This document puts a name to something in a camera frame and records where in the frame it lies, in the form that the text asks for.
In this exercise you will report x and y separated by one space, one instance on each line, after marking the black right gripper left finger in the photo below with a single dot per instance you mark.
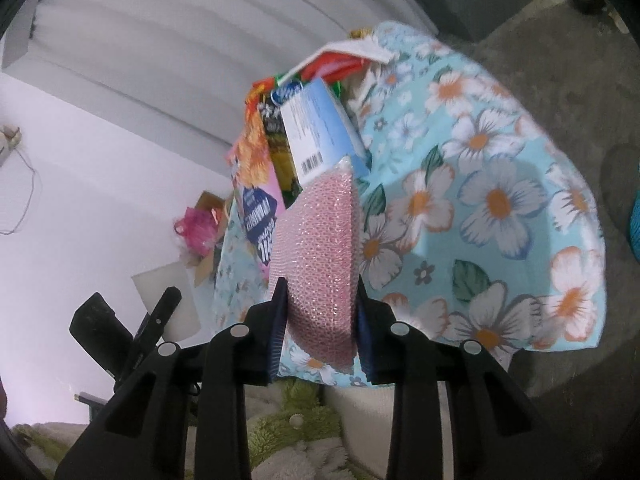
245 354

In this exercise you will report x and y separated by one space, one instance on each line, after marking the orange pink snack bag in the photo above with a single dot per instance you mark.
256 188

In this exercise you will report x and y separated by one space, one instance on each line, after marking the white grey curtain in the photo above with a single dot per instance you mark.
184 67

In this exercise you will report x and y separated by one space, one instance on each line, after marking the floral blue tablecloth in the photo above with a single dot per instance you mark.
475 226

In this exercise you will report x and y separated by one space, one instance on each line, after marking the pink plastic bag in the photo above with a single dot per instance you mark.
200 229

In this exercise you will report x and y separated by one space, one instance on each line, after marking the blue white paper box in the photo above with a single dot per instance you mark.
320 133

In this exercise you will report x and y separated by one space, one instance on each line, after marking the pink mesh sponge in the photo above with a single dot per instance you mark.
316 249

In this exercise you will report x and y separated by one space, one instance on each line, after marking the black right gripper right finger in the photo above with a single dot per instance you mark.
395 353

